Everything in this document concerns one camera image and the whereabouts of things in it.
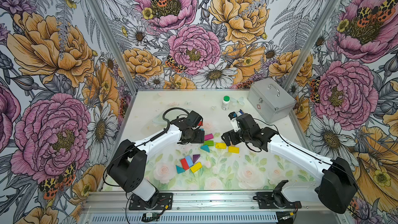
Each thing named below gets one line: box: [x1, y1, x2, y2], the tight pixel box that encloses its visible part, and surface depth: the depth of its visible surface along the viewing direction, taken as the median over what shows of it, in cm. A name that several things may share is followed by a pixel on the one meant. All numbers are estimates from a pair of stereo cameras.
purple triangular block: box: [192, 154, 201, 164], surface depth 88 cm
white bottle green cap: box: [221, 95, 231, 111], surface depth 107 cm
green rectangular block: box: [203, 140, 215, 147], surface depth 96 cm
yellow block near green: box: [215, 142, 227, 149], surface depth 93 cm
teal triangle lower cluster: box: [175, 164, 186, 175], surface depth 84 cm
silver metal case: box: [247, 77, 297, 124], surface depth 101 cm
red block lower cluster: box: [180, 158, 190, 171], surface depth 87 cm
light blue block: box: [185, 155, 194, 167], surface depth 87 cm
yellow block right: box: [228, 146, 240, 154], surface depth 92 cm
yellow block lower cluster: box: [190, 161, 203, 174], surface depth 86 cm
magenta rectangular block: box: [204, 133, 215, 142], surface depth 98 cm
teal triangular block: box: [200, 144, 211, 153], surface depth 93 cm
